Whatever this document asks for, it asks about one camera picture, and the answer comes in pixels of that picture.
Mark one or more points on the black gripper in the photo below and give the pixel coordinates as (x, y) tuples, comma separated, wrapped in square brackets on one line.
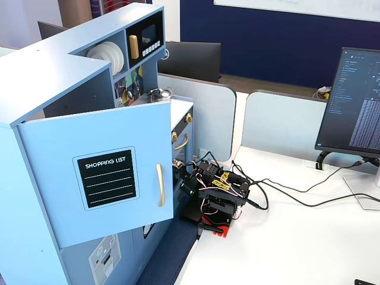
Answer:
[(184, 190)]

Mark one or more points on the blue shopping list cabinet door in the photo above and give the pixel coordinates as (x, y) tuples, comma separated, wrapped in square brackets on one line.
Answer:
[(59, 133)]

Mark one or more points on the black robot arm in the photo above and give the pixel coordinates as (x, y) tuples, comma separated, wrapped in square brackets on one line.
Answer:
[(228, 205)]

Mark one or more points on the blue toy oven door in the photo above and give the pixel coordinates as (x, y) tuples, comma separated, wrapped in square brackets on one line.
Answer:
[(190, 151)]

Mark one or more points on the blue dishwasher print door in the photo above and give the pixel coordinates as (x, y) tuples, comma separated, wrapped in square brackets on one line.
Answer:
[(158, 240)]

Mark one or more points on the blue ice dispenser cabinet door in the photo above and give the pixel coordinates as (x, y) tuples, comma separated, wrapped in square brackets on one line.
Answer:
[(74, 267)]

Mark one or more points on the brown wooden cabinet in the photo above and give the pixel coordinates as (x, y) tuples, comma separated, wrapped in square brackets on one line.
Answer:
[(74, 12)]

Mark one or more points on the gold toy stove knob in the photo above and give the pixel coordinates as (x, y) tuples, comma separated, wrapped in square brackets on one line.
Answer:
[(174, 136), (188, 117)]

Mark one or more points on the red table clamp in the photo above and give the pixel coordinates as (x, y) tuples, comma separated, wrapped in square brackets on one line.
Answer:
[(222, 230)]

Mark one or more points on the light blue desk divider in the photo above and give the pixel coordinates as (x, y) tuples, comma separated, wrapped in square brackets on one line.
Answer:
[(207, 118), (282, 124)]

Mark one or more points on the silver toy pot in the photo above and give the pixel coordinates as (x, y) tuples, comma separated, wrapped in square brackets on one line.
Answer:
[(160, 94)]

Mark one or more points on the hanging toy ladle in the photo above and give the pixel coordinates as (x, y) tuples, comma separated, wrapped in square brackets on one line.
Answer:
[(129, 94)]

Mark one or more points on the hanging toy spatula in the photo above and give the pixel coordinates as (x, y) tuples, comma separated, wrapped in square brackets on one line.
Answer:
[(136, 86)]

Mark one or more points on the dark switched-off monitor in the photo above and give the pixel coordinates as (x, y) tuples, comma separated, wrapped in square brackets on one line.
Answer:
[(49, 29), (193, 59)]

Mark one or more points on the white toy plate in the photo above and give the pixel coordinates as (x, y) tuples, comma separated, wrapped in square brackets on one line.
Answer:
[(122, 60), (98, 53)]

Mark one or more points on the white plates stack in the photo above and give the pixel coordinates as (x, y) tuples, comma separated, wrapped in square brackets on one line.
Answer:
[(116, 56)]

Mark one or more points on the black toy microwave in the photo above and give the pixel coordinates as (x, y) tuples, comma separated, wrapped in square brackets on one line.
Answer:
[(158, 26)]

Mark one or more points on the yellow and white plug bundle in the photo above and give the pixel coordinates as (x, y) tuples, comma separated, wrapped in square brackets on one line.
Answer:
[(325, 90)]

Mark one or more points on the blue toy play kitchen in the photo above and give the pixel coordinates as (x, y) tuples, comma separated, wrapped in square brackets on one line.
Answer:
[(59, 59)]

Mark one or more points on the silver monitor stand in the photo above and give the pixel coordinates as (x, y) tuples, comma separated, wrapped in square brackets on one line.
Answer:
[(360, 190)]

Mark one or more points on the lit computer monitor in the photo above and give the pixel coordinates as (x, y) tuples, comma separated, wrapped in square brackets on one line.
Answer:
[(350, 98)]

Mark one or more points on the black flat device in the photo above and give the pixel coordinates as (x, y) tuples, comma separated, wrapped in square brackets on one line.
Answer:
[(368, 282)]

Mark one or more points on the small wrist camera board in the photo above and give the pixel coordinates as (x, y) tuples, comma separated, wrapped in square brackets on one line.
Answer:
[(179, 163)]

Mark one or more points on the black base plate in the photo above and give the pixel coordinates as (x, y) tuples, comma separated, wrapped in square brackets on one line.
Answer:
[(191, 215)]

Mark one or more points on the black desk bracket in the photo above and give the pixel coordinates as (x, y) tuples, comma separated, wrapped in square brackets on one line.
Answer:
[(322, 158)]

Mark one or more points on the white wall whiteboard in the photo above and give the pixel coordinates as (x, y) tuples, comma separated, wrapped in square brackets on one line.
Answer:
[(297, 6)]

